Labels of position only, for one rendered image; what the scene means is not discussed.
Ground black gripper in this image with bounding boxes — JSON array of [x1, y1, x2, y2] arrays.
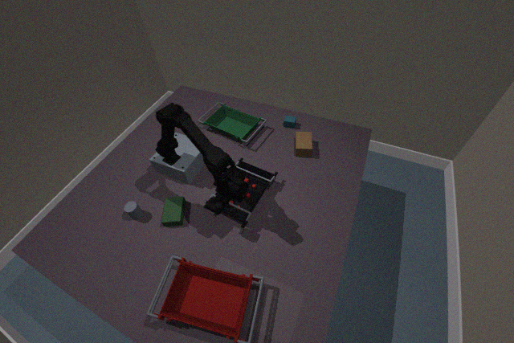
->
[[205, 171, 245, 214]]

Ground green rectangular block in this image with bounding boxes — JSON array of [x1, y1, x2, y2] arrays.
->
[[161, 196, 186, 227]]

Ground dark grey cylinder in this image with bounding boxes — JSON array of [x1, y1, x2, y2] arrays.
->
[[124, 202, 143, 220]]

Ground small teal cube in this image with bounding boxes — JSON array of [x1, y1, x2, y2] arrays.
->
[[284, 116, 296, 129]]

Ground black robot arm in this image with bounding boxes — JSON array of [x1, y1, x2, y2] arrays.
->
[[156, 103, 249, 203]]

